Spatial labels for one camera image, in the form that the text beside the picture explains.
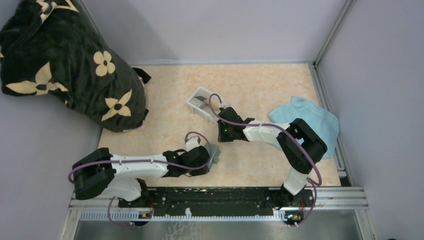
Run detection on translucent white plastic bin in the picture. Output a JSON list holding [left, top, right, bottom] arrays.
[[186, 86, 230, 124]]

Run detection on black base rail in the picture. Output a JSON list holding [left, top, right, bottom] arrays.
[[118, 187, 314, 217]]

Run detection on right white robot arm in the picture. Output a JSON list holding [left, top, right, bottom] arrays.
[[217, 106, 328, 206]]

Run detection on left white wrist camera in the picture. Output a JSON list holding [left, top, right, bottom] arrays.
[[185, 136, 201, 152]]

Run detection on light blue towel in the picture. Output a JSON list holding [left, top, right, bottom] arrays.
[[268, 96, 340, 159]]

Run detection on black floral blanket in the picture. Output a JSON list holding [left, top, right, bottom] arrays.
[[0, 0, 151, 133]]

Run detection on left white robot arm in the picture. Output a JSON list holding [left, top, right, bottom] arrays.
[[67, 144, 213, 207]]

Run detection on gold card in bin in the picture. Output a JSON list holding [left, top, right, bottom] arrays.
[[209, 101, 221, 111]]

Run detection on aluminium frame rail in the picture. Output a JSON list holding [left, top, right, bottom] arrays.
[[69, 186, 369, 222]]

